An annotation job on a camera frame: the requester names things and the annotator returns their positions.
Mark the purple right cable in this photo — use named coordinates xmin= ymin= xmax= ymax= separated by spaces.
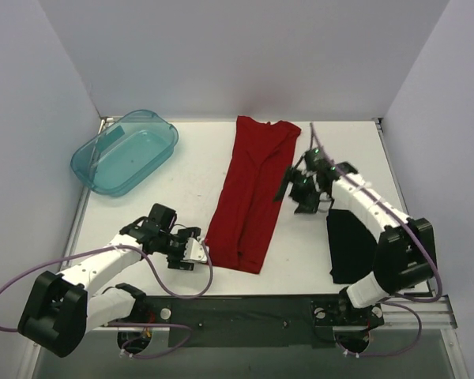
xmin=309 ymin=122 xmax=443 ymax=359

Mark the aluminium frame rail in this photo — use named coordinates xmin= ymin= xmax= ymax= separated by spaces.
xmin=382 ymin=296 xmax=458 ymax=329

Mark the purple cable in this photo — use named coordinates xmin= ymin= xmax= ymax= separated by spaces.
xmin=0 ymin=236 xmax=215 ymax=360
xmin=309 ymin=122 xmax=443 ymax=359

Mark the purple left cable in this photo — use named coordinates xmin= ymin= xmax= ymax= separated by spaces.
xmin=0 ymin=236 xmax=215 ymax=360

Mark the folded black t shirt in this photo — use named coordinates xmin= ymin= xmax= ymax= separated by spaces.
xmin=326 ymin=209 xmax=377 ymax=284

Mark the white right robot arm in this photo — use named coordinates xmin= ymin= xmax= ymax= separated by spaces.
xmin=275 ymin=148 xmax=442 ymax=323

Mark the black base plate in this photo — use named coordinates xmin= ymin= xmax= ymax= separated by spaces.
xmin=98 ymin=294 xmax=386 ymax=349

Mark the red t shirt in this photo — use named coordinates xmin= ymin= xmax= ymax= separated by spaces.
xmin=205 ymin=116 xmax=301 ymax=274

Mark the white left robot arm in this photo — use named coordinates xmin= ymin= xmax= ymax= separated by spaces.
xmin=17 ymin=204 xmax=209 ymax=358

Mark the teal plastic bin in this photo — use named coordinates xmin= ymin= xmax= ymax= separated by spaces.
xmin=70 ymin=110 xmax=179 ymax=197

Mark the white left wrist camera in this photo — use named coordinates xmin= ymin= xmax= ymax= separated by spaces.
xmin=183 ymin=237 xmax=209 ymax=264

